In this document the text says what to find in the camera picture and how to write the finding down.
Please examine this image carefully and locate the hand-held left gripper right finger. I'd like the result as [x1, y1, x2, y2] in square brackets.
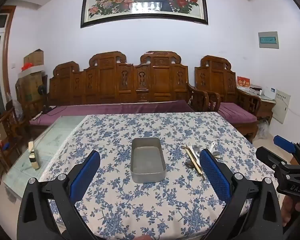
[199, 149, 284, 240]

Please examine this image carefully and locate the golden chopstick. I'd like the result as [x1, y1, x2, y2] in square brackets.
[181, 145, 206, 179]

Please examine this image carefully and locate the large cardboard box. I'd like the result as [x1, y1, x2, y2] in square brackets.
[16, 71, 47, 103]

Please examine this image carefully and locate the carved wooden armchair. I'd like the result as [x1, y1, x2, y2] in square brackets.
[194, 55, 262, 143]

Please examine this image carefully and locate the grey wall panel box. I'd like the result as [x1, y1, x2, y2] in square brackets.
[258, 31, 279, 49]

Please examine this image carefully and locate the small cardboard box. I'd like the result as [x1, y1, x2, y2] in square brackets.
[24, 49, 44, 67]

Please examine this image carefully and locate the clear plastic bag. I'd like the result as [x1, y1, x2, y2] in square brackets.
[256, 121, 269, 140]

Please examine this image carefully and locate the framed peacock flower painting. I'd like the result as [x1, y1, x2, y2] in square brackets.
[80, 0, 209, 29]

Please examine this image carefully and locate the blue floral tablecloth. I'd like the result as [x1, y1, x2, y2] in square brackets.
[39, 112, 278, 240]

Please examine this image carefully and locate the rectangular metal tray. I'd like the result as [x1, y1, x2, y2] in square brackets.
[130, 137, 166, 183]

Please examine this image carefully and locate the flat white box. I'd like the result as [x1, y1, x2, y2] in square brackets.
[17, 66, 45, 78]

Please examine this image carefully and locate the white plastic fork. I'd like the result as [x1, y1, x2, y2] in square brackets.
[187, 142, 199, 160]

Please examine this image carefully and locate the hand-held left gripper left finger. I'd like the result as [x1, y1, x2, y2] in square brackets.
[17, 150, 101, 240]

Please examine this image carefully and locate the purple bench cushion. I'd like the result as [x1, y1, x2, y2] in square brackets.
[30, 99, 195, 127]

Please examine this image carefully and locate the wooden side chair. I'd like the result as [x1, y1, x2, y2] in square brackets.
[0, 106, 23, 185]

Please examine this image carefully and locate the white metal wall cabinet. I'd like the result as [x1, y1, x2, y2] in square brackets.
[272, 89, 291, 124]

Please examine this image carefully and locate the white box blue label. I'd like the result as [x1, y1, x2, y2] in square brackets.
[264, 86, 277, 98]

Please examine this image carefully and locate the person's right hand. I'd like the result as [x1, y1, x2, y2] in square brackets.
[282, 194, 300, 228]

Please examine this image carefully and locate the carved wooden sofa bench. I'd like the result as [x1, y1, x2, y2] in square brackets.
[25, 51, 210, 133]

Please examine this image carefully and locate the purple armchair cushion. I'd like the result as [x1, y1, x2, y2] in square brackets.
[218, 102, 258, 124]

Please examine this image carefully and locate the small side table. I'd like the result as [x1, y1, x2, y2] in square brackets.
[261, 96, 277, 124]

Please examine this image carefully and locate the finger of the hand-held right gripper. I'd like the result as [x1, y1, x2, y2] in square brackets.
[274, 135, 300, 167]
[255, 146, 294, 173]

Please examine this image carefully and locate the light wooden chopstick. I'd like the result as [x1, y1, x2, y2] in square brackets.
[185, 148, 203, 175]

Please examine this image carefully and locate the red gift box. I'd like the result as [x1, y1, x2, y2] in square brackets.
[237, 76, 252, 91]

